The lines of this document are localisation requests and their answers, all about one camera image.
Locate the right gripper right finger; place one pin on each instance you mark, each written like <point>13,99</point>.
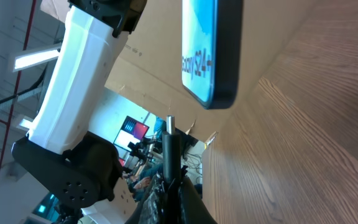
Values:
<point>191,207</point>

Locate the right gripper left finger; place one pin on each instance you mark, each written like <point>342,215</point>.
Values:
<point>152,209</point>

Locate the Samsung Galaxy smartphone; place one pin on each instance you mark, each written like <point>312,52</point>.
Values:
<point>211,32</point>

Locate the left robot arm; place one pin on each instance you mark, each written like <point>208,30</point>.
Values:
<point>77,166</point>

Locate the background computer monitor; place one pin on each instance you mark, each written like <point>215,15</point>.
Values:
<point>132,131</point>

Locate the ceiling light fixture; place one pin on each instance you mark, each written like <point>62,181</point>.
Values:
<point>30,58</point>

